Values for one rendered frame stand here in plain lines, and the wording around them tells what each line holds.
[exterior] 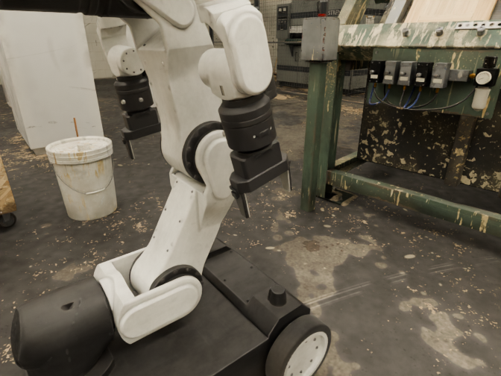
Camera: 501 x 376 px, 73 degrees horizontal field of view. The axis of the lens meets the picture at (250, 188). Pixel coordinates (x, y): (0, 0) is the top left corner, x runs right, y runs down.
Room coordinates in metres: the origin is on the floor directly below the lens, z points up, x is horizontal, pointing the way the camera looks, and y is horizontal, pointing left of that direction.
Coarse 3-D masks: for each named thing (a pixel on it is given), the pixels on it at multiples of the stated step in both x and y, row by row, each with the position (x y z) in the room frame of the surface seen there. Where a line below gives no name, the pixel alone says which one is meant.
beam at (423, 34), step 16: (352, 32) 1.72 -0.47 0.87; (368, 32) 1.67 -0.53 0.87; (384, 32) 1.61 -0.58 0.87; (400, 32) 1.56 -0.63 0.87; (416, 32) 1.52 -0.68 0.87; (432, 32) 1.48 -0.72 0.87; (448, 32) 1.44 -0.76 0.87; (464, 32) 1.40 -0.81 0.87; (496, 32) 1.33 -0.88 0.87; (352, 48) 1.68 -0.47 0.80; (368, 48) 1.63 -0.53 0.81; (432, 48) 1.44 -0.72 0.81; (448, 48) 1.40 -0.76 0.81; (464, 48) 1.36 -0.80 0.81; (480, 48) 1.32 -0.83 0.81; (496, 48) 1.29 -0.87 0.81
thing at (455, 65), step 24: (384, 48) 1.57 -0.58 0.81; (408, 48) 1.50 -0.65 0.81; (384, 72) 1.43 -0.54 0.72; (408, 72) 1.39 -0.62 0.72; (432, 72) 1.38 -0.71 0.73; (456, 72) 1.32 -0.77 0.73; (480, 72) 1.24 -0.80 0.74; (384, 96) 1.49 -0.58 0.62; (408, 96) 1.48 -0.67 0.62; (432, 96) 1.41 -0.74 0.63; (456, 96) 1.35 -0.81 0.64; (480, 96) 1.25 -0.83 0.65
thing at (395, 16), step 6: (396, 0) 1.71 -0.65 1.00; (402, 0) 1.69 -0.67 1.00; (408, 0) 1.70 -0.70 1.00; (396, 6) 1.69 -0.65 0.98; (402, 6) 1.67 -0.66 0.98; (408, 6) 1.70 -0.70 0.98; (390, 12) 1.69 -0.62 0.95; (396, 12) 1.67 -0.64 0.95; (402, 12) 1.66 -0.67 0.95; (390, 18) 1.66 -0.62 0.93; (396, 18) 1.64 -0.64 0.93; (402, 18) 1.67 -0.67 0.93
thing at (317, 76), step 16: (320, 64) 1.60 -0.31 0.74; (320, 80) 1.61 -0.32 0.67; (320, 96) 1.61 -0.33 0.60; (320, 112) 1.62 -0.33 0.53; (320, 128) 1.63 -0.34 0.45; (304, 144) 1.64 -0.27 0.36; (304, 160) 1.63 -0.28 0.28; (304, 176) 1.63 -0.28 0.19; (304, 192) 1.62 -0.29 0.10; (304, 208) 1.62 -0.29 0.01
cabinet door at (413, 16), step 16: (416, 0) 1.68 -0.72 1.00; (432, 0) 1.63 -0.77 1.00; (448, 0) 1.58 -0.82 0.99; (464, 0) 1.54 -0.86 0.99; (480, 0) 1.49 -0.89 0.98; (496, 0) 1.46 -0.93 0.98; (416, 16) 1.62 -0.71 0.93; (432, 16) 1.57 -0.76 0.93; (448, 16) 1.52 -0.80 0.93; (464, 16) 1.48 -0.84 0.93; (480, 16) 1.44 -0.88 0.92
